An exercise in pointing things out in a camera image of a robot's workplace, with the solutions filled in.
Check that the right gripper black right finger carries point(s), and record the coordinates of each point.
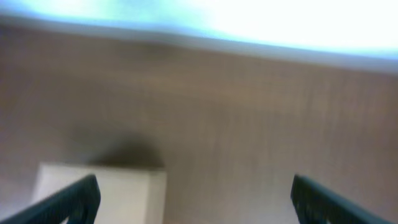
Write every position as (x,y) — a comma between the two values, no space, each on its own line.
(314,203)

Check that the brown cardboard box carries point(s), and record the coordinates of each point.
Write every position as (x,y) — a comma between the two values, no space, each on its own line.
(127,195)

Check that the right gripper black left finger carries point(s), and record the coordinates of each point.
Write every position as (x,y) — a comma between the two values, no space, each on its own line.
(77,203)

